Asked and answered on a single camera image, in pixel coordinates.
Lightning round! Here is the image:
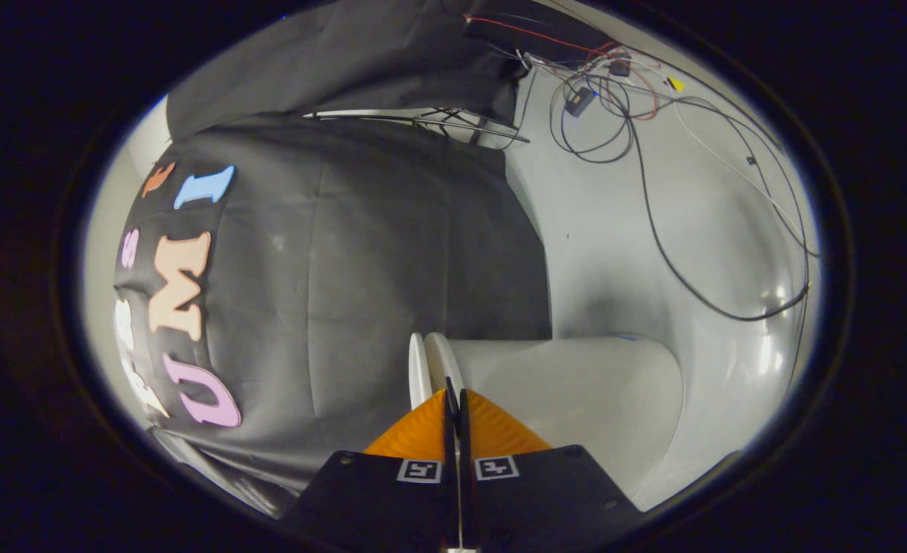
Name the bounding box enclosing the black backdrop cloth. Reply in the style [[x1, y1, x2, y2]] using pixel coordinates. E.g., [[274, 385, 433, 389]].
[[114, 115, 554, 492], [165, 0, 532, 144]]

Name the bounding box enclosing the tangle of black cables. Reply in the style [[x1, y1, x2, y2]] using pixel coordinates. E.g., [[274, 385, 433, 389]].
[[526, 42, 820, 323]]

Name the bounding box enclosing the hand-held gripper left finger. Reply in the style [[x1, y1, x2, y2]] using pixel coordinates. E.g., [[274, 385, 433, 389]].
[[280, 376, 462, 552]]

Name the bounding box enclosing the black board with red wire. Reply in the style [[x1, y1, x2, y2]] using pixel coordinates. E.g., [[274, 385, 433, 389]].
[[465, 9, 617, 64]]

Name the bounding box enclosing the black tripod stand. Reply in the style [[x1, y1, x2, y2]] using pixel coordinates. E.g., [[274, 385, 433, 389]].
[[303, 108, 531, 148]]

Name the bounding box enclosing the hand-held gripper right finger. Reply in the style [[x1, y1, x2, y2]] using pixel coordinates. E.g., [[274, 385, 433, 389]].
[[458, 388, 644, 552]]

